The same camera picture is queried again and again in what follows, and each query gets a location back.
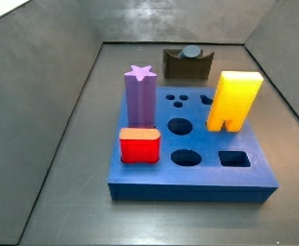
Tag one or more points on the blue foam shape board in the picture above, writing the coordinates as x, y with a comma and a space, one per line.
203, 166

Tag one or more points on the blue oval cylinder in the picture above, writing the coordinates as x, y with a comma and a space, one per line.
190, 52

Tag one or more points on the black curved fixture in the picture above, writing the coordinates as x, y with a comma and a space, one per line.
182, 68

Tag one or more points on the red block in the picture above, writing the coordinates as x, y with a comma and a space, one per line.
139, 145

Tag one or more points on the purple star peg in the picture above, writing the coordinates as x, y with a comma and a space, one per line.
140, 86

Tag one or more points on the yellow arch block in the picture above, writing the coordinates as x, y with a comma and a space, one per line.
237, 90

